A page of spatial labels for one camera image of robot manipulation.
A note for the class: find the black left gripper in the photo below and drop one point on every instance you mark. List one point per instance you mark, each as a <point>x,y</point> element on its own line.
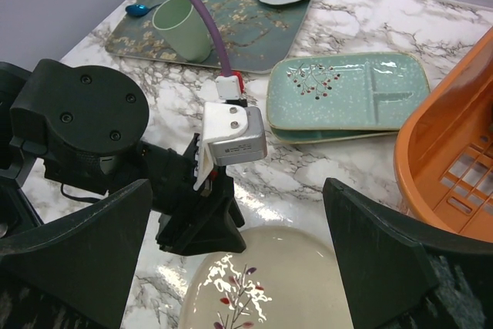
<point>192,222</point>

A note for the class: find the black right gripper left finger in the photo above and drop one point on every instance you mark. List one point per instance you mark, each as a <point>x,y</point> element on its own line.
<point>76,271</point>

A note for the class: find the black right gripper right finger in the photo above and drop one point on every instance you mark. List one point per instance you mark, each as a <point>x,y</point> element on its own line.
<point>398,272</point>

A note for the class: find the cream pink branch plate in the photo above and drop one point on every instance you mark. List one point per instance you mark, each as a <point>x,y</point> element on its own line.
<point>285,279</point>

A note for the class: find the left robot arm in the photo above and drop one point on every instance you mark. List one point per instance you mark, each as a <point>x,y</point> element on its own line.
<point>86,123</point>

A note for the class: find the orange plastic bin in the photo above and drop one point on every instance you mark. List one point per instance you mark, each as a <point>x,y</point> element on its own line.
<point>443,152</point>

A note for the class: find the lower teal rectangular dish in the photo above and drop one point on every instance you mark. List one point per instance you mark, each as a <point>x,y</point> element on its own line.
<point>323,136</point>

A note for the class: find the teal rectangular dish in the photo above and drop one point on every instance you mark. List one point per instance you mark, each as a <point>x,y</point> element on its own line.
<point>363,91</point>
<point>323,136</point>

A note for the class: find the upper teal rectangular dish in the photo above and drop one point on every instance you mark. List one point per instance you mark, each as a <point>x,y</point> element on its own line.
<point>363,91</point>

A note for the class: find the floral teal serving tray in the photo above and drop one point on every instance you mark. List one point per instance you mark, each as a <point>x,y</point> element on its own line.
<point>257,36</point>

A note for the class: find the green plastic cup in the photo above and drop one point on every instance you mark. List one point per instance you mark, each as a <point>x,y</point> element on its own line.
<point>183,29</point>

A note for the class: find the blue metal spoon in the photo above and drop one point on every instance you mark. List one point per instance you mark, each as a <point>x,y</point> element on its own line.
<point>139,10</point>

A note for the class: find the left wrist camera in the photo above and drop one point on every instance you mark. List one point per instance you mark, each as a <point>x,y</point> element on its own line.
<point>231,134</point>

